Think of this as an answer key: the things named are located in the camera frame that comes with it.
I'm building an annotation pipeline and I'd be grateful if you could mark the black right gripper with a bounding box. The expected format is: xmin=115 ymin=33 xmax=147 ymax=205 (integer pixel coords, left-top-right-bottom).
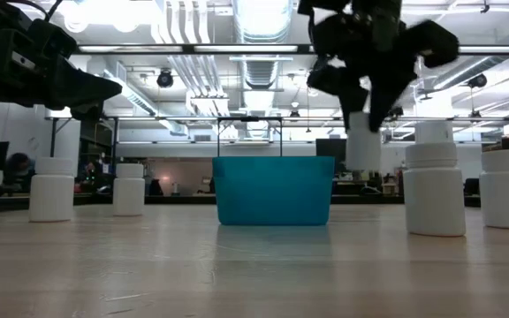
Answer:
xmin=297 ymin=0 xmax=460 ymax=133

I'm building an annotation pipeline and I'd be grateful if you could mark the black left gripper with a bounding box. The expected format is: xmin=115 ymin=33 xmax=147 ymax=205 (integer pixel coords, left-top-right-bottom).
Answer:
xmin=0 ymin=0 xmax=124 ymax=122

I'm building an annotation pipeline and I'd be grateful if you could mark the white pill bottle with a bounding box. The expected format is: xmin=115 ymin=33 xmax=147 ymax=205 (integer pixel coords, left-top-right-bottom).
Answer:
xmin=479 ymin=148 xmax=509 ymax=231
xmin=403 ymin=141 xmax=467 ymax=238
xmin=28 ymin=157 xmax=76 ymax=223
xmin=112 ymin=163 xmax=146 ymax=217
xmin=345 ymin=111 xmax=383 ymax=172

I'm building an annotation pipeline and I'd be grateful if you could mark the white pillar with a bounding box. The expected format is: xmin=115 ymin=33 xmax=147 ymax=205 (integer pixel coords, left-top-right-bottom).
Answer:
xmin=414 ymin=120 xmax=455 ymax=144

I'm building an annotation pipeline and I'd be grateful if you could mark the black ceiling spot lamp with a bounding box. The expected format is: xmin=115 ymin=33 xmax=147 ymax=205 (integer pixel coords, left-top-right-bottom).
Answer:
xmin=156 ymin=69 xmax=175 ymax=89
xmin=467 ymin=72 xmax=489 ymax=90

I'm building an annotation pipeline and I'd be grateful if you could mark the person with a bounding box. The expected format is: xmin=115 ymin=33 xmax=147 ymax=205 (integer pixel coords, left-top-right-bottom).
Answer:
xmin=2 ymin=151 xmax=36 ymax=192

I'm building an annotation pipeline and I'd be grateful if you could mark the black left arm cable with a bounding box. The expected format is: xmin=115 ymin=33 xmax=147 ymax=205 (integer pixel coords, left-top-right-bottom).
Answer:
xmin=13 ymin=0 xmax=64 ymax=22

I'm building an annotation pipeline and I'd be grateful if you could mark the grey round duct pipe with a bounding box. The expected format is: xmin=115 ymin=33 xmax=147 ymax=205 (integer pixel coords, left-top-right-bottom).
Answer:
xmin=429 ymin=54 xmax=509 ymax=92

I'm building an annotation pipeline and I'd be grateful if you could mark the black horizontal frame beam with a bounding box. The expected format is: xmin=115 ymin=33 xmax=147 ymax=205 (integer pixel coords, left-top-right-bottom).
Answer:
xmin=72 ymin=43 xmax=509 ymax=56

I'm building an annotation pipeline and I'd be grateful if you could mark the blue basket with black handle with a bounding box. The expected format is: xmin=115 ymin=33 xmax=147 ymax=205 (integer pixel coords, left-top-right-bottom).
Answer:
xmin=211 ymin=116 xmax=337 ymax=228

